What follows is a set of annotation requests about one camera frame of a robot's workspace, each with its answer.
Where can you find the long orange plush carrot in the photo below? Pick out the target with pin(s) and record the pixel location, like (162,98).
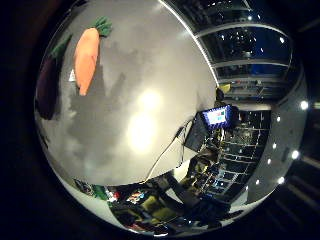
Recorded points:
(86,60)

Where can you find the purple plush eggplant toy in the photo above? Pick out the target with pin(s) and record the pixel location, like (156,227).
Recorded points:
(48,86)

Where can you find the black computer case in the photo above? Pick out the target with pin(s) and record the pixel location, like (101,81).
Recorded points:
(196,135)

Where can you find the lit computer monitor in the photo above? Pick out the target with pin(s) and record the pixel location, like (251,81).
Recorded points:
(216,116)

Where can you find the colourful toy pile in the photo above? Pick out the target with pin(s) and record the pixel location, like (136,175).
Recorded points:
(136,196)

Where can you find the yellow-green chair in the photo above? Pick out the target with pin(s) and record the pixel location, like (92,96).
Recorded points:
(156,208)

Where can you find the person in blue jeans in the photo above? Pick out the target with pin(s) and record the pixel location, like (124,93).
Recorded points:
(200,200)

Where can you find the green plastic item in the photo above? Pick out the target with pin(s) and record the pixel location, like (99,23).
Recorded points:
(99,192)

